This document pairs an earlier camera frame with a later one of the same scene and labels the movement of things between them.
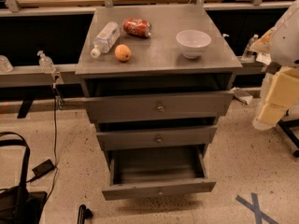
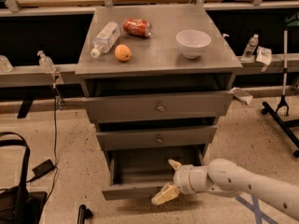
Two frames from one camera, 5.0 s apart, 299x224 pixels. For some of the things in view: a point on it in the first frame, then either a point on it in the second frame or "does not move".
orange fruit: x=122 y=52 does not move
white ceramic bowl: x=192 y=42 does not move
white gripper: x=286 y=44 → x=181 y=178
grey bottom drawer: x=155 y=172 does not move
